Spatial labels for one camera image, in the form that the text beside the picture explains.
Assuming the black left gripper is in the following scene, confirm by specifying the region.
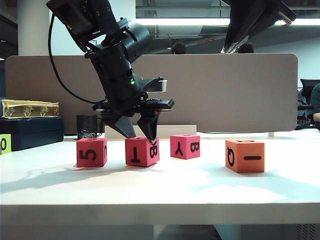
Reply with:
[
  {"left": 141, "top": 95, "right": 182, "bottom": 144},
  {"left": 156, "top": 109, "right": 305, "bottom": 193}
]
[{"left": 92, "top": 72, "right": 175, "bottom": 146}]

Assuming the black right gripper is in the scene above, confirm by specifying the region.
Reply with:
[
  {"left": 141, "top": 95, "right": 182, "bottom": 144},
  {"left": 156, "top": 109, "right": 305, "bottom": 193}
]
[{"left": 223, "top": 0, "right": 298, "bottom": 55}]

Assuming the pink foam block letter T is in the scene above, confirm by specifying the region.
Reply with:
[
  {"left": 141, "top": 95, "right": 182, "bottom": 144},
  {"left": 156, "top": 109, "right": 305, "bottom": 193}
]
[{"left": 124, "top": 136, "right": 160, "bottom": 167}]

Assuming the pink foam block letter Y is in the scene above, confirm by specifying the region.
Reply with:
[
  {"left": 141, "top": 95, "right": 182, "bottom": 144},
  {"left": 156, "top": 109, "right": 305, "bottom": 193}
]
[{"left": 170, "top": 134, "right": 201, "bottom": 160}]

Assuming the pink foam block digit 5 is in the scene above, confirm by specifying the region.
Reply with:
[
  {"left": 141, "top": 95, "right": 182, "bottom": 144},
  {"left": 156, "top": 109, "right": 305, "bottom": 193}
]
[{"left": 76, "top": 137, "right": 108, "bottom": 168}]

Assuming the orange foam block letter Q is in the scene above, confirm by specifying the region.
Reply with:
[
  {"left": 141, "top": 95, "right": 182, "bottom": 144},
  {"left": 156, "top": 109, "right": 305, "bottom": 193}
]
[{"left": 225, "top": 139, "right": 265, "bottom": 174}]

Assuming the person in teal shirt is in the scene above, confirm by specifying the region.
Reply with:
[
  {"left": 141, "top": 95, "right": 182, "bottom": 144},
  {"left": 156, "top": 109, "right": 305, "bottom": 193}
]
[{"left": 237, "top": 42, "right": 255, "bottom": 55}]

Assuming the black mug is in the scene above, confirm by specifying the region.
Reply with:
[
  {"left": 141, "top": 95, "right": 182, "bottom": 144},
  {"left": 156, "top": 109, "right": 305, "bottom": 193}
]
[{"left": 76, "top": 114, "right": 105, "bottom": 141}]

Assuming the white ceiling light strip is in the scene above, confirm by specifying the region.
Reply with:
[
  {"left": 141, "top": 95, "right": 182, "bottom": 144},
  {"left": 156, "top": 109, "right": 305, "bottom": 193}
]
[{"left": 135, "top": 17, "right": 320, "bottom": 27}]

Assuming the dark-haired background person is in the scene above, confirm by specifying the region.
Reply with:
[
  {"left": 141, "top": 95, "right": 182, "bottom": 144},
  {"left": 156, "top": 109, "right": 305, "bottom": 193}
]
[{"left": 171, "top": 41, "right": 187, "bottom": 55}]

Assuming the brown desk divider panel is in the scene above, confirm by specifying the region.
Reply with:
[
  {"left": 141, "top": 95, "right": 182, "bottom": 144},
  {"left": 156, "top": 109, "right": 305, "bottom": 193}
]
[{"left": 4, "top": 53, "right": 299, "bottom": 133}]

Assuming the dark blue case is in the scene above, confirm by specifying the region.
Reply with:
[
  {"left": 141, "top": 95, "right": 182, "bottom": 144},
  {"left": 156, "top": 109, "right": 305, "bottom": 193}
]
[{"left": 0, "top": 116, "right": 65, "bottom": 152}]

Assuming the person in dark green top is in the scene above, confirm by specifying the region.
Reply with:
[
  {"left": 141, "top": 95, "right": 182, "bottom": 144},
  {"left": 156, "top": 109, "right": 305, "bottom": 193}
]
[{"left": 297, "top": 83, "right": 320, "bottom": 132}]

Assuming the yellow patterned box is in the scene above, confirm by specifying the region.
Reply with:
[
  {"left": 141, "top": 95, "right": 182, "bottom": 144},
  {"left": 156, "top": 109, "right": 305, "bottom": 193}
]
[{"left": 1, "top": 99, "right": 61, "bottom": 119}]

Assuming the green foam block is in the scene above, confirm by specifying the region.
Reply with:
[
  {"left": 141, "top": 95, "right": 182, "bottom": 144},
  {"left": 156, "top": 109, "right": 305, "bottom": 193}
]
[{"left": 0, "top": 133, "right": 12, "bottom": 156}]

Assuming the beige cable tray strip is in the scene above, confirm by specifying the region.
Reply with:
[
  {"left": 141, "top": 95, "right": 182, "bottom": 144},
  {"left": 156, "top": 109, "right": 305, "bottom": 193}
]
[{"left": 104, "top": 124, "right": 198, "bottom": 140}]

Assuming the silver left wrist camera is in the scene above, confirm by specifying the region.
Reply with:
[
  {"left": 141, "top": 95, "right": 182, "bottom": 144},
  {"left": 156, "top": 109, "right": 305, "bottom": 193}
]
[{"left": 140, "top": 76, "right": 169, "bottom": 94}]

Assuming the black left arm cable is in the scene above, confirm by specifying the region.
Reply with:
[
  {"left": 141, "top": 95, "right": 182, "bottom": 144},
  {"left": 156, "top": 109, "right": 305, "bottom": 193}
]
[{"left": 48, "top": 11, "right": 109, "bottom": 105}]

